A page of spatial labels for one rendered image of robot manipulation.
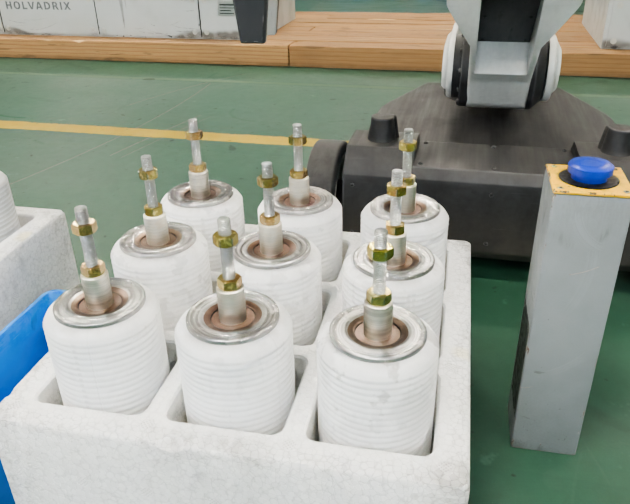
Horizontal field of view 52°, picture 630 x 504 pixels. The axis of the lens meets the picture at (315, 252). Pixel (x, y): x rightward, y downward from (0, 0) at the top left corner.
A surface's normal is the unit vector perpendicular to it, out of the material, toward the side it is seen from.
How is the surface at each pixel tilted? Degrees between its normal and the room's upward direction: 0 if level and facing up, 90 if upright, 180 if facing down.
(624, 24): 90
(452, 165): 0
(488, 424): 0
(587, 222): 90
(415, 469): 0
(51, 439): 90
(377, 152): 45
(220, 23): 90
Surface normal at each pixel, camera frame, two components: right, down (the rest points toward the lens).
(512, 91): -0.16, 0.93
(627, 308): -0.02, -0.88
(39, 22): -0.23, 0.47
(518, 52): -0.20, -0.13
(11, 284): 0.98, 0.08
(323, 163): -0.11, -0.52
